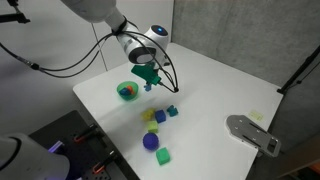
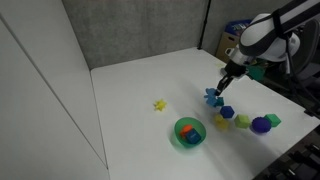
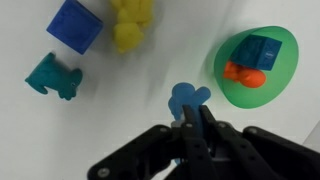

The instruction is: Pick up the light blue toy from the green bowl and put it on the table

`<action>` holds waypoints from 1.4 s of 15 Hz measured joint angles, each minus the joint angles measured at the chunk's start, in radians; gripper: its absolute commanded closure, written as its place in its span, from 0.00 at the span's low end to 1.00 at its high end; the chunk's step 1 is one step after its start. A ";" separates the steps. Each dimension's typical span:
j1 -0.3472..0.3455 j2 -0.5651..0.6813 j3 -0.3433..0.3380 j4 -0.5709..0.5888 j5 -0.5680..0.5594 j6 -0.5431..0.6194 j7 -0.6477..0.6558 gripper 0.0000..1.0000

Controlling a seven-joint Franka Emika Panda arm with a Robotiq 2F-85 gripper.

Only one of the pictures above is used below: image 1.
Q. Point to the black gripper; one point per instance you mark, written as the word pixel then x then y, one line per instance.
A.
pixel 151 66

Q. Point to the light blue toy figure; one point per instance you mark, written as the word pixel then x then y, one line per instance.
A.
pixel 148 87

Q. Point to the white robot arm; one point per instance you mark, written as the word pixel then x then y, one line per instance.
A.
pixel 100 8

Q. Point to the orange toy block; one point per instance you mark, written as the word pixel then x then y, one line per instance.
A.
pixel 130 88

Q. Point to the green plastic bowl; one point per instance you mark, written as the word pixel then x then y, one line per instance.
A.
pixel 128 97

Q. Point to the yellow toy animal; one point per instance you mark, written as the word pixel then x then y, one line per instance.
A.
pixel 147 114

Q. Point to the purple ridged round toy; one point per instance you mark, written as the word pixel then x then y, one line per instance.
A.
pixel 150 141

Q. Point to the dark blue printed cube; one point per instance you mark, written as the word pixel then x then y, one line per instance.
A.
pixel 124 91

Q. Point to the lime green cube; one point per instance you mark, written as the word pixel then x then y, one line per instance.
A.
pixel 152 127

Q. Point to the grey metal mounting plate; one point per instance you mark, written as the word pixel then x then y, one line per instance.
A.
pixel 243 128

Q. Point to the yellow tape patch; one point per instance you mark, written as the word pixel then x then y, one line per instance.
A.
pixel 256 115

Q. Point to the black tripod pole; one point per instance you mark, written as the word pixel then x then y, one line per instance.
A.
pixel 300 70

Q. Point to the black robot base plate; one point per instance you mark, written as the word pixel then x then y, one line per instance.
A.
pixel 80 153

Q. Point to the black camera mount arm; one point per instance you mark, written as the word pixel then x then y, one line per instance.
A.
pixel 15 16

